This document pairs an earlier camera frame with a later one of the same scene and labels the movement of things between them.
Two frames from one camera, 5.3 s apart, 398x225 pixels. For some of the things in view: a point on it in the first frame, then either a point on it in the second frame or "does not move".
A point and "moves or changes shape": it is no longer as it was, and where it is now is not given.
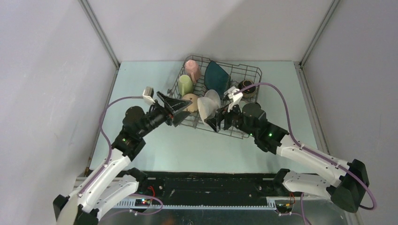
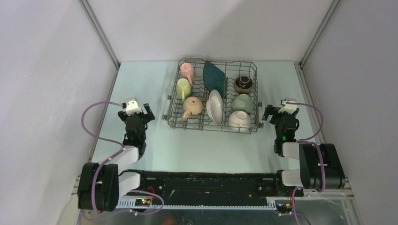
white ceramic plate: [212, 93] moves or changes shape
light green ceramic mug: [185, 85] moves or changes shape
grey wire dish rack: [216, 91] does not move
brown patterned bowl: [249, 92] moves or changes shape
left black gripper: [173, 105] -> [150, 116]
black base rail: [205, 189] does not move
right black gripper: [226, 116] -> [269, 110]
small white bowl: [207, 107] moves or changes shape
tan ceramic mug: [193, 107] moves or changes shape
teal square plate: [216, 78] moves or changes shape
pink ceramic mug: [192, 69] moves or changes shape
